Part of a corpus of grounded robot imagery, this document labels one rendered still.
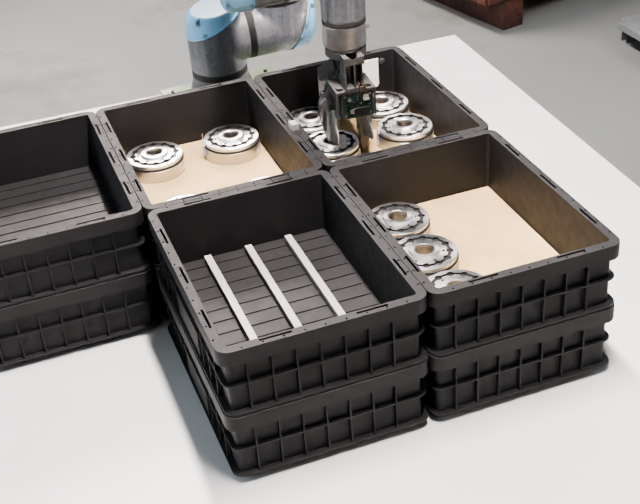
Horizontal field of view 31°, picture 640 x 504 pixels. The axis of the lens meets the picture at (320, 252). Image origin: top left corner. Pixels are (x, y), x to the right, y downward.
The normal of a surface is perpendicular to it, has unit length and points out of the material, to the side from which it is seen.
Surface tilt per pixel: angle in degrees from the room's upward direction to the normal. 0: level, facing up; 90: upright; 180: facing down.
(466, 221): 0
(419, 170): 90
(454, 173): 90
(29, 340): 90
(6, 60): 0
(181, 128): 90
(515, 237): 0
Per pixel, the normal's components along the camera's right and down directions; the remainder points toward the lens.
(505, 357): 0.35, 0.49
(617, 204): -0.07, -0.84
